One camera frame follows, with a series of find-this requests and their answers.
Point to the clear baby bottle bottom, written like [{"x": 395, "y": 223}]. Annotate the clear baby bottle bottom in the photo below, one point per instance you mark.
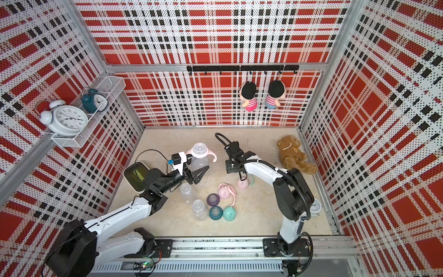
[{"x": 200, "y": 210}]

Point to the doll with blue pants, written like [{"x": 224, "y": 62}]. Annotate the doll with blue pants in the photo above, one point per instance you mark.
[{"x": 276, "y": 92}]

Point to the white wire shelf basket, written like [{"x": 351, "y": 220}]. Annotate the white wire shelf basket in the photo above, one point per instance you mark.
[{"x": 109, "y": 86}]

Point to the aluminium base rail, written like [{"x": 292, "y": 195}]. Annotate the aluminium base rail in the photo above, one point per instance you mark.
[{"x": 320, "y": 255}]

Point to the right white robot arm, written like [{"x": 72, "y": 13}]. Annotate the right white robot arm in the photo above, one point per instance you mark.
[{"x": 293, "y": 195}]

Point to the clear baby bottle top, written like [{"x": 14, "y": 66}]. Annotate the clear baby bottle top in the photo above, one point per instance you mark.
[{"x": 199, "y": 156}]

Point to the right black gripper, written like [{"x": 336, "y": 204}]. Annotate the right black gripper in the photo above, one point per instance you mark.
[{"x": 228, "y": 167}]

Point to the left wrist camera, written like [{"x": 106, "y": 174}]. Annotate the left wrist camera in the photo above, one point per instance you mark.
[{"x": 177, "y": 162}]

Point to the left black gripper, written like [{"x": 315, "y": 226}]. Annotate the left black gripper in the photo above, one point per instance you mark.
[{"x": 190, "y": 176}]

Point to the brown teddy bear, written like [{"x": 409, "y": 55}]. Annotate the brown teddy bear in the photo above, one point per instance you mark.
[{"x": 292, "y": 157}]

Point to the black hook rail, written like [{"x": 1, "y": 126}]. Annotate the black hook rail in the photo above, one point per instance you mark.
[{"x": 243, "y": 68}]

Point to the mint green bottle cap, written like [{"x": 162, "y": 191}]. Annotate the mint green bottle cap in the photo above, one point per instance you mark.
[{"x": 229, "y": 214}]

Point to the clear baby bottle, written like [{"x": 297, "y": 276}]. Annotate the clear baby bottle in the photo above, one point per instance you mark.
[
  {"x": 199, "y": 156},
  {"x": 188, "y": 194},
  {"x": 200, "y": 210}
]

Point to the pink pig cap right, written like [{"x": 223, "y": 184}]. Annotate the pink pig cap right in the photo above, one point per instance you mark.
[{"x": 242, "y": 184}]

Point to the doll with pink pants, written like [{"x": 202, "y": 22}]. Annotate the doll with pink pants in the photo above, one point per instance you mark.
[{"x": 247, "y": 94}]

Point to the white green sterilizer box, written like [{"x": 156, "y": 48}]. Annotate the white green sterilizer box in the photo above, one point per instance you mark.
[{"x": 135, "y": 175}]

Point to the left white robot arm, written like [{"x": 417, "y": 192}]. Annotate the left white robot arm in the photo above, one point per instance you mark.
[{"x": 82, "y": 246}]

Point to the small white alarm clock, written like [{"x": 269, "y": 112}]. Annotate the small white alarm clock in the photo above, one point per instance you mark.
[{"x": 316, "y": 208}]

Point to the pink pig cap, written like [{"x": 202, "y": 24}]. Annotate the pink pig cap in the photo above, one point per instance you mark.
[
  {"x": 224, "y": 191},
  {"x": 242, "y": 184}
]

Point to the green circuit board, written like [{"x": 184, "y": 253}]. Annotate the green circuit board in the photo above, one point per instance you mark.
[{"x": 137, "y": 266}]

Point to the pink pig cap left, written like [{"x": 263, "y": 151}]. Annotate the pink pig cap left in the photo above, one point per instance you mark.
[{"x": 224, "y": 191}]

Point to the clear baby bottle middle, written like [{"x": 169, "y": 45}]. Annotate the clear baby bottle middle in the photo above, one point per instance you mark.
[{"x": 188, "y": 194}]

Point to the teal alarm clock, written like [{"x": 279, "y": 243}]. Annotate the teal alarm clock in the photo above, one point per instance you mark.
[{"x": 93, "y": 101}]

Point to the large white alarm clock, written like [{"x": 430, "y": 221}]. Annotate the large white alarm clock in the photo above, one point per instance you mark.
[{"x": 63, "y": 119}]

